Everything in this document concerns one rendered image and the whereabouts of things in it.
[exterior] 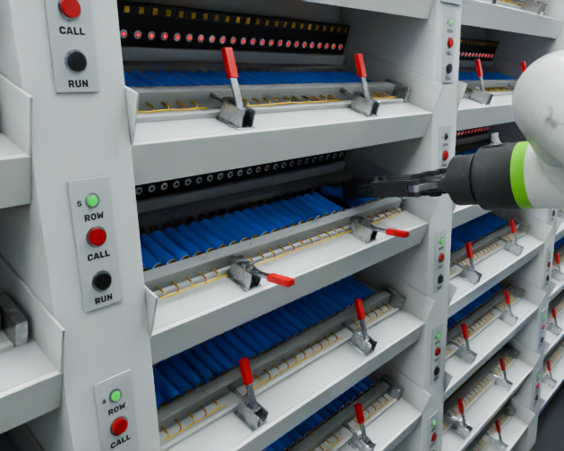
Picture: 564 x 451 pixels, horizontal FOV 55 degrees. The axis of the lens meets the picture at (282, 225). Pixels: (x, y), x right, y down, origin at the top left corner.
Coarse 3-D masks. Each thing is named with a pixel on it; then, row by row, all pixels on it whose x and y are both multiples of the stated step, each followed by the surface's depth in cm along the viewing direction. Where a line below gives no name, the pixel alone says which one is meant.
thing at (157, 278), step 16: (352, 208) 91; (368, 208) 92; (384, 208) 96; (304, 224) 82; (320, 224) 83; (336, 224) 86; (256, 240) 74; (272, 240) 75; (288, 240) 78; (208, 256) 68; (224, 256) 69; (256, 256) 74; (144, 272) 62; (160, 272) 62; (176, 272) 63; (192, 272) 66; (208, 272) 68; (160, 288) 62
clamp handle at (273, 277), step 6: (252, 264) 67; (246, 270) 68; (252, 270) 67; (258, 270) 67; (258, 276) 66; (264, 276) 66; (270, 276) 65; (276, 276) 65; (282, 276) 65; (270, 282) 65; (276, 282) 64; (282, 282) 63; (288, 282) 63; (294, 282) 64
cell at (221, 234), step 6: (204, 222) 76; (210, 222) 76; (210, 228) 75; (216, 228) 75; (216, 234) 75; (222, 234) 74; (228, 234) 74; (222, 240) 74; (228, 240) 73; (234, 240) 74
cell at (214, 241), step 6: (192, 222) 75; (192, 228) 74; (198, 228) 74; (204, 228) 74; (198, 234) 74; (204, 234) 73; (210, 234) 73; (210, 240) 73; (216, 240) 72; (216, 246) 72
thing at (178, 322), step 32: (192, 192) 79; (224, 192) 84; (384, 224) 94; (416, 224) 97; (288, 256) 77; (320, 256) 79; (352, 256) 82; (384, 256) 92; (192, 288) 65; (224, 288) 67; (256, 288) 68; (288, 288) 73; (160, 320) 59; (192, 320) 60; (224, 320) 65; (160, 352) 59
